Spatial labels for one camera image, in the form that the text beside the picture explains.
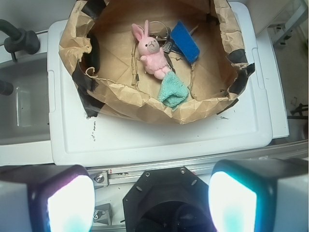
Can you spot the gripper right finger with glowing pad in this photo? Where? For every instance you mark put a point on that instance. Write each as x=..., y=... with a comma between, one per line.
x=266, y=195

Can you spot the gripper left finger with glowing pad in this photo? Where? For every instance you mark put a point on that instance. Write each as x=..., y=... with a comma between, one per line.
x=46, y=198

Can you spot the teal knitted cloth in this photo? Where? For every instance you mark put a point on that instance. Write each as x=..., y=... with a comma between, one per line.
x=172, y=91

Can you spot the white plastic bin lid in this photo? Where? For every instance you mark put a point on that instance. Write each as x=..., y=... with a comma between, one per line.
x=108, y=140

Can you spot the clear plastic tray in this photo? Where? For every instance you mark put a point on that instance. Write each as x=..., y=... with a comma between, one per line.
x=24, y=114

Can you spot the black oval object in bag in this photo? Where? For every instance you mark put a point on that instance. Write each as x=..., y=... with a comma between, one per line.
x=92, y=59

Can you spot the brown paper bag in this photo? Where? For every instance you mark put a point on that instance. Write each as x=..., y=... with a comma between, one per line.
x=123, y=88

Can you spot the pink plush bunny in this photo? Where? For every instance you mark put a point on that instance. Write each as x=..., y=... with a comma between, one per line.
x=151, y=54

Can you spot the blue sponge block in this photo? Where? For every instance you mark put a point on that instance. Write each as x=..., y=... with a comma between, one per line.
x=184, y=41

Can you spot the aluminium extrusion rail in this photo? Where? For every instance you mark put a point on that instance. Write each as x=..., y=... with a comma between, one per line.
x=111, y=175

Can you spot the black octagonal mount plate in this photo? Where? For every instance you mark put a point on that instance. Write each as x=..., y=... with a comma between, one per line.
x=168, y=201

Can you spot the black clamp handle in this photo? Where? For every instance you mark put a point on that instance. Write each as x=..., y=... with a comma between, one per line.
x=19, y=40

